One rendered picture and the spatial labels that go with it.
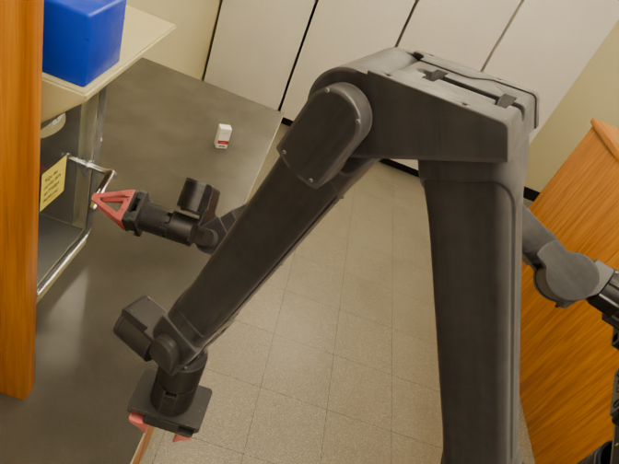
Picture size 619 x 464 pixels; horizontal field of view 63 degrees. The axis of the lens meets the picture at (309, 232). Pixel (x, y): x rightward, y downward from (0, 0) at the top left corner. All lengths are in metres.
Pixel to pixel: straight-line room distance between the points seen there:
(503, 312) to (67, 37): 0.54
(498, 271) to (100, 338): 0.90
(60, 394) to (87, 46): 0.63
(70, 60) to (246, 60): 3.31
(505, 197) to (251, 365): 2.06
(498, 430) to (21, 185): 0.56
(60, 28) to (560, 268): 0.76
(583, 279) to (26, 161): 0.78
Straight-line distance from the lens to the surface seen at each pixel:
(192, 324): 0.57
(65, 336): 1.12
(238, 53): 3.96
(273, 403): 2.25
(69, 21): 0.67
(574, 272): 0.88
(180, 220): 1.00
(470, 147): 0.30
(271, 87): 3.99
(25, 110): 0.63
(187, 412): 0.75
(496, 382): 0.40
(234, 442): 2.12
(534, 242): 0.90
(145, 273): 1.24
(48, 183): 0.95
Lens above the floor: 1.84
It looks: 36 degrees down
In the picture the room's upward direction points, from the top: 25 degrees clockwise
